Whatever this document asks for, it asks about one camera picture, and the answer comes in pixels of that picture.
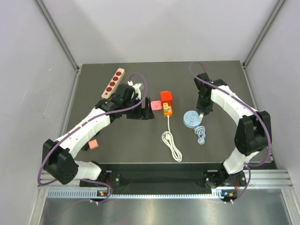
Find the beige red power strip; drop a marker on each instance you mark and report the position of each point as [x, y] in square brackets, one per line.
[113, 84]

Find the grey slotted cable duct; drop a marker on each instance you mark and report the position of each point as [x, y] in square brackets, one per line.
[101, 194]

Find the orange power strip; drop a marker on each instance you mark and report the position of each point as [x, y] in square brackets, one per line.
[170, 113]

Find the red plug adapter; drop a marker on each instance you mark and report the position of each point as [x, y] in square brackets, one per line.
[166, 97]

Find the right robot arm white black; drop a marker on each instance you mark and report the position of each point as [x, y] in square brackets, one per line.
[253, 132]

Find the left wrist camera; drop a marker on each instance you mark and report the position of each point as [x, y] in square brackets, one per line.
[138, 89]

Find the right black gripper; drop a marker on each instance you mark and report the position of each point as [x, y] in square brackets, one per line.
[206, 109]

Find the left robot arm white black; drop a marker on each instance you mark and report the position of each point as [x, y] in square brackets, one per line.
[58, 157]

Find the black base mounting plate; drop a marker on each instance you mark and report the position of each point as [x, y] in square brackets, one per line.
[199, 178]

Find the yellow cube charger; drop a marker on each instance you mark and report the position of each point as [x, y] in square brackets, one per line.
[166, 107]

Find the pink square adapter plug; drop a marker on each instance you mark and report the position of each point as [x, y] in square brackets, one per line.
[156, 105]

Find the white usb charger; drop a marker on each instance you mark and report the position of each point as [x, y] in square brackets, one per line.
[201, 115]

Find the salmon pink plug adapter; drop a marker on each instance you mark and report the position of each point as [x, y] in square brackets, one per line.
[93, 144]

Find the blue round power socket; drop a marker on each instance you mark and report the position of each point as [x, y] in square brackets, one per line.
[191, 119]

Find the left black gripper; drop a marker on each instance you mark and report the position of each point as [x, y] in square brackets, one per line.
[145, 114]

